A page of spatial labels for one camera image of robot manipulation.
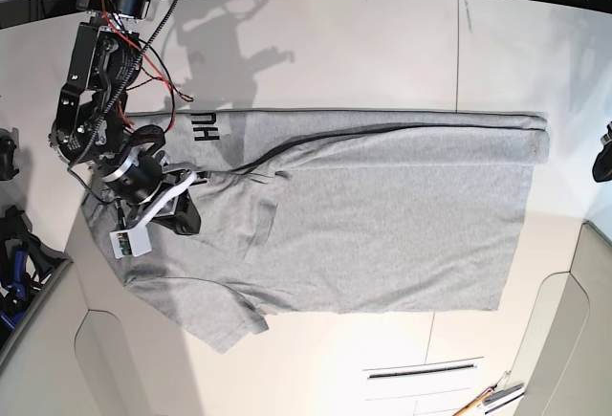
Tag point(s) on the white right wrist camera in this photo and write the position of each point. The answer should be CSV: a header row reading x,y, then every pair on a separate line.
x,y
133,242

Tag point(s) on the grey flat tool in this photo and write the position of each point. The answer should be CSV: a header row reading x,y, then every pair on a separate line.
x,y
504,397

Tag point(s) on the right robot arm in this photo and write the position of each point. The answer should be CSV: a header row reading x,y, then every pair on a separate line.
x,y
91,126

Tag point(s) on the wooden handled tool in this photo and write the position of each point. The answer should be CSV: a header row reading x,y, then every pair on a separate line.
x,y
474,403

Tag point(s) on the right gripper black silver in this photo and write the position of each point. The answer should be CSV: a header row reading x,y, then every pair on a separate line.
x,y
147,188

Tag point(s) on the black device at left edge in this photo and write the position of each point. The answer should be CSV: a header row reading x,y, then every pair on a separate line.
x,y
8,146

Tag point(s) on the grey tray left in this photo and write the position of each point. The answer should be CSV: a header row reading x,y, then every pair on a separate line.
x,y
14,329

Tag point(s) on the blue and black clamp tools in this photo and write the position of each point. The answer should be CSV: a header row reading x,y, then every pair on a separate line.
x,y
26,262

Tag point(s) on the grey T-shirt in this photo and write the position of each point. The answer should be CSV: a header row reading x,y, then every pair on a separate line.
x,y
336,212

